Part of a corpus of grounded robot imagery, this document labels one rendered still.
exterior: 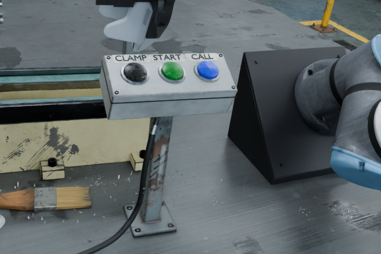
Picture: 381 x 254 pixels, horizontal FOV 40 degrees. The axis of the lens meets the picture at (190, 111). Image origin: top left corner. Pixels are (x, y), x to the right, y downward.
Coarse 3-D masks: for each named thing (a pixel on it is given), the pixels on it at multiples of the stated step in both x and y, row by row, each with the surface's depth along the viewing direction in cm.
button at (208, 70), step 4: (200, 64) 69; (204, 64) 69; (208, 64) 70; (212, 64) 70; (200, 68) 69; (204, 68) 69; (208, 68) 69; (212, 68) 69; (216, 68) 69; (200, 72) 68; (204, 72) 68; (208, 72) 69; (212, 72) 69; (216, 72) 69; (204, 76) 68; (208, 76) 68; (212, 76) 68; (216, 76) 69
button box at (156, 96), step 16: (112, 64) 66; (144, 64) 68; (160, 64) 68; (192, 64) 70; (224, 64) 71; (112, 80) 65; (128, 80) 65; (144, 80) 66; (160, 80) 67; (192, 80) 68; (208, 80) 68; (224, 80) 70; (112, 96) 63; (128, 96) 64; (144, 96) 65; (160, 96) 65; (176, 96) 66; (192, 96) 67; (208, 96) 68; (224, 96) 69; (112, 112) 66; (128, 112) 66; (144, 112) 67; (160, 112) 68; (176, 112) 69; (192, 112) 70; (208, 112) 71; (224, 112) 72
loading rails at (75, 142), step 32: (0, 96) 91; (32, 96) 94; (64, 96) 96; (96, 96) 91; (0, 128) 83; (32, 128) 85; (64, 128) 87; (96, 128) 89; (128, 128) 92; (0, 160) 86; (32, 160) 88; (64, 160) 90; (96, 160) 93; (128, 160) 95
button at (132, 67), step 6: (126, 66) 66; (132, 66) 66; (138, 66) 66; (126, 72) 65; (132, 72) 65; (138, 72) 65; (144, 72) 66; (132, 78) 65; (138, 78) 65; (144, 78) 65
